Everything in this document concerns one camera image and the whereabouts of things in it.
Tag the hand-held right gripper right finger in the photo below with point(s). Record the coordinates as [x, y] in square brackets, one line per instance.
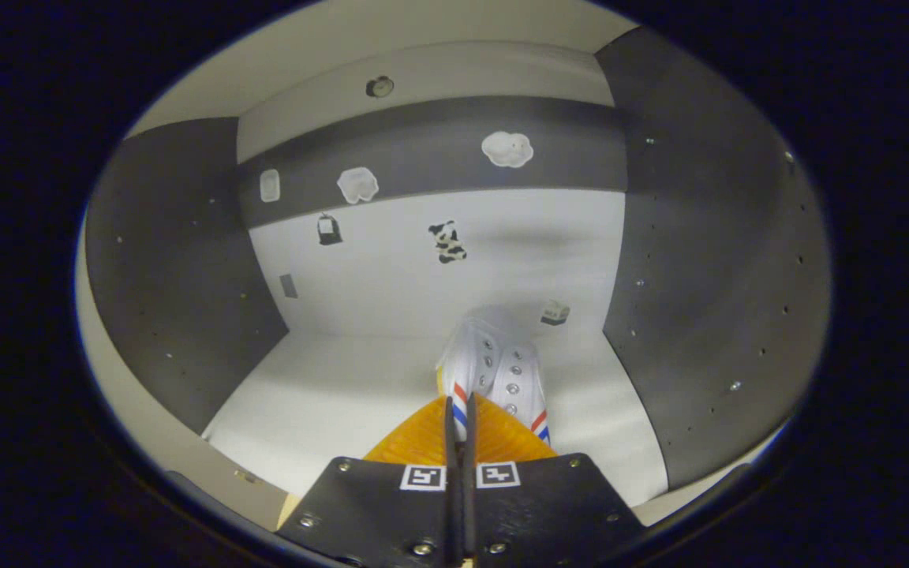
[541, 513]

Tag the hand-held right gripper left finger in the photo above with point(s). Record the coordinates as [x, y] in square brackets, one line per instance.
[391, 513]

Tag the white shoe cabinet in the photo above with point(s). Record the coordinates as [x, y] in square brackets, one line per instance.
[360, 394]

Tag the white canvas shoe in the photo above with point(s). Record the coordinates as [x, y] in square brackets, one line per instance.
[494, 355]

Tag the white shoe cabinet door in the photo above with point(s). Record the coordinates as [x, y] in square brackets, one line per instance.
[707, 489]
[155, 457]

